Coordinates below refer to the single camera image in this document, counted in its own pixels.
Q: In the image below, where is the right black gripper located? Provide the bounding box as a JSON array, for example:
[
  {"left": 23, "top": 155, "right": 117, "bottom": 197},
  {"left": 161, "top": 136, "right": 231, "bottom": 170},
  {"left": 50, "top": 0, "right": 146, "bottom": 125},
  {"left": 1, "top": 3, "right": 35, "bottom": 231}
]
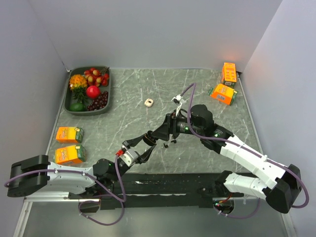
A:
[{"left": 151, "top": 110, "right": 203, "bottom": 141}]

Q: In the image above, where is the black earbud charging case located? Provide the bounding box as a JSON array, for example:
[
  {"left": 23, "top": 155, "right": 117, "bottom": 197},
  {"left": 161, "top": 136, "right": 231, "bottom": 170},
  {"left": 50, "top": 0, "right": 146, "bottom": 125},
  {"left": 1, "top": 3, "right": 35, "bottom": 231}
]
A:
[{"left": 143, "top": 131, "right": 156, "bottom": 147}]

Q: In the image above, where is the beige earbud charging case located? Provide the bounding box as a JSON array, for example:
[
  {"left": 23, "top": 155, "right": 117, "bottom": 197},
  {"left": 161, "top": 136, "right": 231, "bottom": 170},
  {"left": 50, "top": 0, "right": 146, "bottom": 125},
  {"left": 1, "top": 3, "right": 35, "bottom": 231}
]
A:
[{"left": 144, "top": 98, "right": 154, "bottom": 108}]

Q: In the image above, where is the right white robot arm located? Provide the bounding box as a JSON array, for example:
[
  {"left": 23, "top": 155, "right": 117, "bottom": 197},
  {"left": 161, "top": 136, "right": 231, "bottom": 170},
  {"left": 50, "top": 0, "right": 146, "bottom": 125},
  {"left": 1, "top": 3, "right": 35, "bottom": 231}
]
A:
[{"left": 149, "top": 105, "right": 302, "bottom": 213}]

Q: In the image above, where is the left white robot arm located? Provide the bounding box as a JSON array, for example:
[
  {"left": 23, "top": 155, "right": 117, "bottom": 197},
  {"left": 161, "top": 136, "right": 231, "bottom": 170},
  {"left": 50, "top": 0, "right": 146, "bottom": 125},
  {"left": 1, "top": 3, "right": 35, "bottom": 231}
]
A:
[{"left": 4, "top": 133, "right": 157, "bottom": 198}]

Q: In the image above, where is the dark grape bunch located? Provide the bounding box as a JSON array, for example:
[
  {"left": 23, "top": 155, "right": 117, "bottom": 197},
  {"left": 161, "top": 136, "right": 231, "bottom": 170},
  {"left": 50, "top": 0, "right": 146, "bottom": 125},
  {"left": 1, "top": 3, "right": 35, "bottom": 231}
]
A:
[{"left": 87, "top": 91, "right": 109, "bottom": 111}]

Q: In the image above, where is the orange juice box left lower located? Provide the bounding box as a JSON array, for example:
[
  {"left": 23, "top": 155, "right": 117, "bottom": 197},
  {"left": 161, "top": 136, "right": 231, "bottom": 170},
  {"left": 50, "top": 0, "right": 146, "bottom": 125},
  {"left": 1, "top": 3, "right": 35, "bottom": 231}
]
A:
[{"left": 55, "top": 144, "right": 86, "bottom": 165}]

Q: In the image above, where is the orange juice box tilted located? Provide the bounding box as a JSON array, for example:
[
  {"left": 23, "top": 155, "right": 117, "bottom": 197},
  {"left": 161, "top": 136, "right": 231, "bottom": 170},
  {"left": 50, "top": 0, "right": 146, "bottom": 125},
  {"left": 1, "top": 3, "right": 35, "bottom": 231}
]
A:
[{"left": 210, "top": 83, "right": 238, "bottom": 105}]

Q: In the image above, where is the red apple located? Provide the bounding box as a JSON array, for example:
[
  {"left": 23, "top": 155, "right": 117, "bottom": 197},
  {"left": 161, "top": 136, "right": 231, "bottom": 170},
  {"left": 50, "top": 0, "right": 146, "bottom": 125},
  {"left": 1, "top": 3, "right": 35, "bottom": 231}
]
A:
[{"left": 86, "top": 85, "right": 101, "bottom": 99}]

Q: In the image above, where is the green avocado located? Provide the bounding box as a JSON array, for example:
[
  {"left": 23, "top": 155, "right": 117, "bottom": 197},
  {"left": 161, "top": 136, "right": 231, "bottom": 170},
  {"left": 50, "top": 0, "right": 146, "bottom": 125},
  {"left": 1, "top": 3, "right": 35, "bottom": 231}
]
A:
[{"left": 69, "top": 102, "right": 86, "bottom": 112}]

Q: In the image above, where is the orange juice box left upper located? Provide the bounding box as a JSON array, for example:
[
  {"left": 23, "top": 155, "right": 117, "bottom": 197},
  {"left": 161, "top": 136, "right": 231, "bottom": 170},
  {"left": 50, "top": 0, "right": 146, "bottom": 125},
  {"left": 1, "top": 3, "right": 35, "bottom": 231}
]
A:
[{"left": 56, "top": 126, "right": 84, "bottom": 143}]

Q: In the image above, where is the red lychee bunch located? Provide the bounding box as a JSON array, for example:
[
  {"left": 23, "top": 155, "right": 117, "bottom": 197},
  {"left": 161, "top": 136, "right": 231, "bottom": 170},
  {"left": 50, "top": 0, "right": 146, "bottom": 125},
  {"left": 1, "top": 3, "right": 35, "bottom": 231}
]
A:
[{"left": 83, "top": 67, "right": 110, "bottom": 87}]

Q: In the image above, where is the orange juice box far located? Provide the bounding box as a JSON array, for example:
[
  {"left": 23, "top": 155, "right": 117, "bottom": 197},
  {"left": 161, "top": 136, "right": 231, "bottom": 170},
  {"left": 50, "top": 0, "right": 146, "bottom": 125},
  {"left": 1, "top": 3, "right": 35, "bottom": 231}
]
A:
[{"left": 221, "top": 62, "right": 237, "bottom": 88}]

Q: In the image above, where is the orange pineapple toy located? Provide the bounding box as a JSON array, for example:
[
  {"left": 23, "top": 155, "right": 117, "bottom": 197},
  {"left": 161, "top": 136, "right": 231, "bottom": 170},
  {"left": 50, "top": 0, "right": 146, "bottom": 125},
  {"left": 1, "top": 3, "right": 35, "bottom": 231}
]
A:
[{"left": 69, "top": 74, "right": 88, "bottom": 104}]

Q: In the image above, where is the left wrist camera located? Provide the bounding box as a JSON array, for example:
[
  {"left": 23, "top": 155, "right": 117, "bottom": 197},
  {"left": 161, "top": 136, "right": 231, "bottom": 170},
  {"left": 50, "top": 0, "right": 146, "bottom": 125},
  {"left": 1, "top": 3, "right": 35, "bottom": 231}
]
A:
[{"left": 116, "top": 147, "right": 139, "bottom": 167}]

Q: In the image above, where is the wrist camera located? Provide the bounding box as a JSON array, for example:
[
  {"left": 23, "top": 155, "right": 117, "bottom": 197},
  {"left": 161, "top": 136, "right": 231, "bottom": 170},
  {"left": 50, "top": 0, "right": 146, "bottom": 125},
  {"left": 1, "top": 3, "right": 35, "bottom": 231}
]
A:
[
  {"left": 171, "top": 94, "right": 186, "bottom": 116},
  {"left": 116, "top": 147, "right": 139, "bottom": 167}
]

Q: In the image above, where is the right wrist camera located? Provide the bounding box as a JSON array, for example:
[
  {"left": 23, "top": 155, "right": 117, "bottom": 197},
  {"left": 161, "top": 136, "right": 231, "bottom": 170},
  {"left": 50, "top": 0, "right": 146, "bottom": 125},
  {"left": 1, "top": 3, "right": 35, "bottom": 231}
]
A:
[{"left": 171, "top": 94, "right": 186, "bottom": 116}]

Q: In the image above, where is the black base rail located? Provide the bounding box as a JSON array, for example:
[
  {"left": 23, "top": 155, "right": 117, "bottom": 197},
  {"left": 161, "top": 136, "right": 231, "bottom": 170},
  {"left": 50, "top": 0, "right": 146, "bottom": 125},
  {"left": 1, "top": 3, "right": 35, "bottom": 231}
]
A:
[{"left": 69, "top": 173, "right": 241, "bottom": 210}]

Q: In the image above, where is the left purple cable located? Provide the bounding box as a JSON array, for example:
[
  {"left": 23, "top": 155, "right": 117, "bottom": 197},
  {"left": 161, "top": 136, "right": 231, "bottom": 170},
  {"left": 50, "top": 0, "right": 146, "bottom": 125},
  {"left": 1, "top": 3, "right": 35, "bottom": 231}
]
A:
[{"left": 3, "top": 153, "right": 127, "bottom": 226}]

